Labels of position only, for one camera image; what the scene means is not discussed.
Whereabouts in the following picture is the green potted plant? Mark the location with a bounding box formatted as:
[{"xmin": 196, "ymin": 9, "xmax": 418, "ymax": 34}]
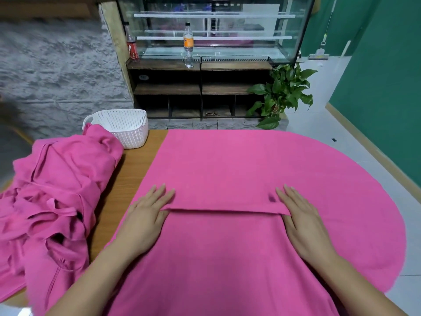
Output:
[{"xmin": 246, "ymin": 61, "xmax": 318, "ymax": 131}]

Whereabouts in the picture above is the glass display case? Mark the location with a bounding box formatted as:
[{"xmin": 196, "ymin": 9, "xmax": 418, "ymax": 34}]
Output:
[{"xmin": 116, "ymin": 0, "xmax": 316, "ymax": 65}]

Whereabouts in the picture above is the red label cola bottle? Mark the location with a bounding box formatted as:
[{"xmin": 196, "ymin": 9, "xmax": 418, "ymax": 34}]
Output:
[{"xmin": 125, "ymin": 26, "xmax": 141, "ymax": 61}]

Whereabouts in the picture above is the pink towel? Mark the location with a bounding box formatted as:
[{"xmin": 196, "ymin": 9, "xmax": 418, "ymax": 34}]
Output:
[{"xmin": 104, "ymin": 129, "xmax": 407, "ymax": 316}]

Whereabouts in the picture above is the person's right hand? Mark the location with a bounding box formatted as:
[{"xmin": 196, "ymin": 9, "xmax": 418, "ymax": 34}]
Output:
[{"xmin": 275, "ymin": 185, "xmax": 338, "ymax": 265}]

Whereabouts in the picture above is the pile of pink cloths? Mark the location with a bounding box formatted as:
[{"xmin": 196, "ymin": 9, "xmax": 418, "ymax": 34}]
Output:
[{"xmin": 0, "ymin": 123, "xmax": 125, "ymax": 316}]

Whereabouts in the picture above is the person's left forearm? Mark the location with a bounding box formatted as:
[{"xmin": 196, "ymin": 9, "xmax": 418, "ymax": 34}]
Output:
[{"xmin": 46, "ymin": 245, "xmax": 147, "ymax": 316}]

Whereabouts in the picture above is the white woven plastic basket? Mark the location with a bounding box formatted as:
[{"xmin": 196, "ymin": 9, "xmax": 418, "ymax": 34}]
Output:
[{"xmin": 82, "ymin": 108, "xmax": 150, "ymax": 150}]

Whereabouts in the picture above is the dark wooden shelf cabinet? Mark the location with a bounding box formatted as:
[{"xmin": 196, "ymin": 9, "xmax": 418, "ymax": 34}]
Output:
[{"xmin": 126, "ymin": 59, "xmax": 280, "ymax": 120}]

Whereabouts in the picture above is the white mop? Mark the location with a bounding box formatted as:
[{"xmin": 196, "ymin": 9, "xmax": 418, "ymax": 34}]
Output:
[{"xmin": 308, "ymin": 0, "xmax": 338, "ymax": 61}]

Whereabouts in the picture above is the person's right forearm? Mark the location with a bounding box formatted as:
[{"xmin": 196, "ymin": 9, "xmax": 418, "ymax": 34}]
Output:
[{"xmin": 317, "ymin": 253, "xmax": 410, "ymax": 316}]

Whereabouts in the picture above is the clear bottle with orange label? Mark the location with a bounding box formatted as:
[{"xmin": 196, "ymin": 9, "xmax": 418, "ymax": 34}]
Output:
[{"xmin": 182, "ymin": 22, "xmax": 196, "ymax": 70}]

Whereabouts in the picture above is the person's left hand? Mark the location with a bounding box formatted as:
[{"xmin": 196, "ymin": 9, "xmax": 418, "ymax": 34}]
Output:
[{"xmin": 116, "ymin": 184, "xmax": 177, "ymax": 256}]

